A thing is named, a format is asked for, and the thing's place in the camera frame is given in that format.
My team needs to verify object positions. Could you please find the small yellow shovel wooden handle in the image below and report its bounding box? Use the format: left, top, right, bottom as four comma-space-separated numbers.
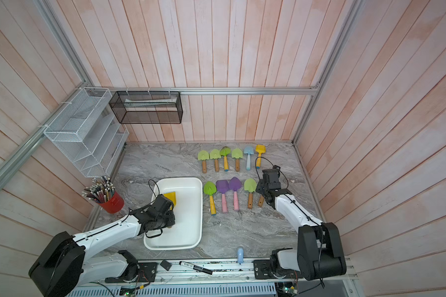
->
163, 192, 177, 207

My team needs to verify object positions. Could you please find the yellow plastic shovel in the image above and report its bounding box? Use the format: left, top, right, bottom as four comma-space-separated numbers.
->
255, 145, 266, 169

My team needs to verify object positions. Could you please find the light blue shovel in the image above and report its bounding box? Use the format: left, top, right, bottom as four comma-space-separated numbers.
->
244, 146, 255, 171

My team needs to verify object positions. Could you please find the pink handled purple shovel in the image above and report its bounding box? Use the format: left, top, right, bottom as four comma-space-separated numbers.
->
216, 179, 229, 213

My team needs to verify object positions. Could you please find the bright green yellow-handled shovel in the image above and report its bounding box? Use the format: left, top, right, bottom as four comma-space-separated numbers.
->
220, 146, 231, 172

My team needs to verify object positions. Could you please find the green shovel wooden handle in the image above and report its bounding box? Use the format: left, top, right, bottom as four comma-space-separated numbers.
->
209, 149, 221, 172
198, 150, 209, 173

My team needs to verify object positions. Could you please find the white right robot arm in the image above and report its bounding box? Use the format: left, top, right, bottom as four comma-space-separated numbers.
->
255, 165, 347, 280

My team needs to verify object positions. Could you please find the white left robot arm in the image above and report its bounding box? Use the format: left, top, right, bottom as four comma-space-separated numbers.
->
28, 194, 175, 297

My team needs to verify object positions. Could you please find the white storage box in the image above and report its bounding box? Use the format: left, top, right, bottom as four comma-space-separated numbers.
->
144, 177, 203, 251

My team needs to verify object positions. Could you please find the small black block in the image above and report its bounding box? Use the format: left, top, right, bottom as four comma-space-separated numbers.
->
160, 260, 172, 271

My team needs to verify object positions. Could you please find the black marker pen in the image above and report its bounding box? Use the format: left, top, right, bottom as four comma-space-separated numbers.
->
179, 261, 213, 275

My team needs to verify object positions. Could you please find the red pencil cup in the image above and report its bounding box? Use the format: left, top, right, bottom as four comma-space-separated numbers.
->
81, 176, 125, 214

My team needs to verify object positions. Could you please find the light blue small bottle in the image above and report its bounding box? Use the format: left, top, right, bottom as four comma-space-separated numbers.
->
237, 247, 244, 265

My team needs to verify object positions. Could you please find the black mesh basket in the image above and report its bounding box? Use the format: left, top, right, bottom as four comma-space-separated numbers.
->
109, 90, 183, 124

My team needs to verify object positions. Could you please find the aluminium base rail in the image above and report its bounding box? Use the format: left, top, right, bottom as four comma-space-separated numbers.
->
70, 257, 364, 297

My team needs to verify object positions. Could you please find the white wire shelf rack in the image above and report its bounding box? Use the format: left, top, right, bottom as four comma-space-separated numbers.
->
44, 88, 129, 178

